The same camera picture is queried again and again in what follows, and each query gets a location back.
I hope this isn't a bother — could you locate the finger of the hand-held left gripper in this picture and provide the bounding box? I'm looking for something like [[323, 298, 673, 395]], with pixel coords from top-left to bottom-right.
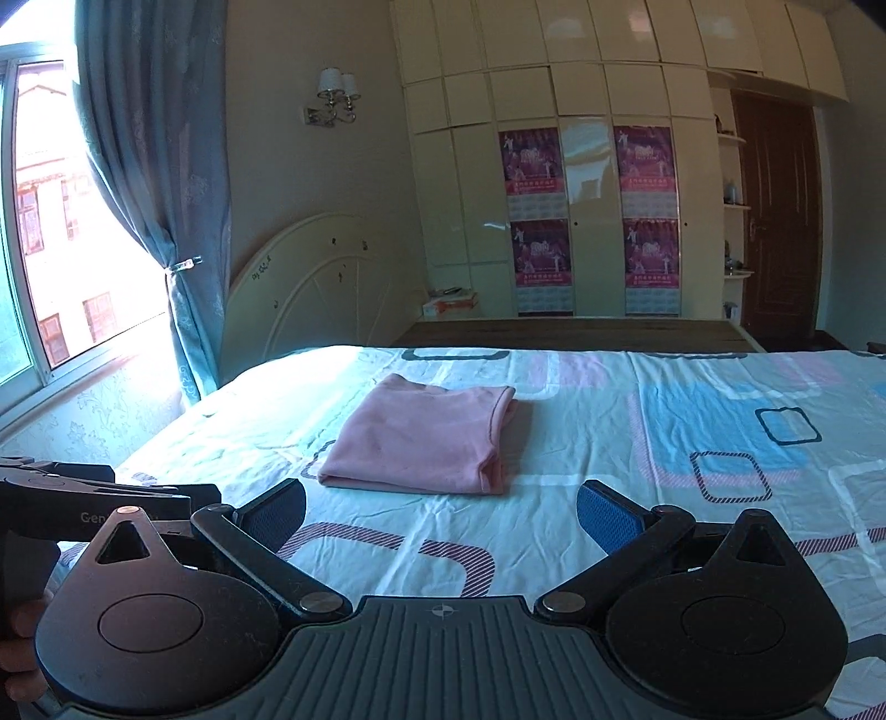
[[0, 457, 223, 517]]

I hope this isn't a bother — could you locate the double wall lamp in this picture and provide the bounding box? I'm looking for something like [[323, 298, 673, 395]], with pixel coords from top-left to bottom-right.
[[305, 67, 363, 128]]

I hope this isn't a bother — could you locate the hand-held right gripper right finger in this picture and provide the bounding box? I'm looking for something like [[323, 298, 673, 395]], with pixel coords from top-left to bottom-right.
[[534, 479, 790, 620]]

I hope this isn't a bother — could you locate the pink wall poster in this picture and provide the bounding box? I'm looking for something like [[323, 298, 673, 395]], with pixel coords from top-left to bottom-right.
[[623, 219, 681, 317], [499, 128, 562, 223], [512, 220, 575, 317], [613, 126, 677, 221]]

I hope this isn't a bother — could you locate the pink sweater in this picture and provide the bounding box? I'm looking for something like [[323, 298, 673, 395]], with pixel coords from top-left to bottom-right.
[[318, 374, 519, 497]]

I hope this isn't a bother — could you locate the patterned bed sheet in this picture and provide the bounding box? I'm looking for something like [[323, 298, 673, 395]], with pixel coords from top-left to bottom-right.
[[0, 344, 886, 720]]

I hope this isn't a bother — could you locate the blue patterned curtain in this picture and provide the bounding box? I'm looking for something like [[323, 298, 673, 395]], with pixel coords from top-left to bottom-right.
[[73, 0, 234, 409]]

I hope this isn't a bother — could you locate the cardboard box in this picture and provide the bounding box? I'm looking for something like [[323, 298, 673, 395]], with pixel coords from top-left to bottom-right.
[[421, 287, 481, 320]]

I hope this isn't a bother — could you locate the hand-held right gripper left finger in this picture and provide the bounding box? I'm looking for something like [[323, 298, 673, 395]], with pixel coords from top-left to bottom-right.
[[90, 477, 353, 620]]

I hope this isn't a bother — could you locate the window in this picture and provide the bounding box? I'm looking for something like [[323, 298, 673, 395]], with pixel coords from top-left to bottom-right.
[[0, 42, 171, 420]]

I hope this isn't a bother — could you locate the person's left hand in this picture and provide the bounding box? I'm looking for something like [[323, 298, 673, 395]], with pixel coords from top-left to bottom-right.
[[0, 598, 50, 704]]

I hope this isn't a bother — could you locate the cream round headboard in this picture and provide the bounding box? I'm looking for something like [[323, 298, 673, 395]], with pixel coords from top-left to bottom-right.
[[220, 213, 418, 378]]

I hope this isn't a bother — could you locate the brown wooden door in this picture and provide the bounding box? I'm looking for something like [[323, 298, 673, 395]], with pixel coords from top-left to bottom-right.
[[732, 93, 825, 340]]

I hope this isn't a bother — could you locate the wooden bed platform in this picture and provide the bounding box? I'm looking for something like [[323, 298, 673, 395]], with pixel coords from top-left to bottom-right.
[[391, 317, 753, 354]]

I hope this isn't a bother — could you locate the cream corner shelf unit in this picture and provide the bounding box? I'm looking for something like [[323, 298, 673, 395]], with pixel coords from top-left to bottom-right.
[[713, 86, 753, 323]]

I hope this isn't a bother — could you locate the cream glossy wardrobe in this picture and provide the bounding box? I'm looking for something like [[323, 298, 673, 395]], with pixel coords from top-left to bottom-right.
[[391, 0, 849, 321]]

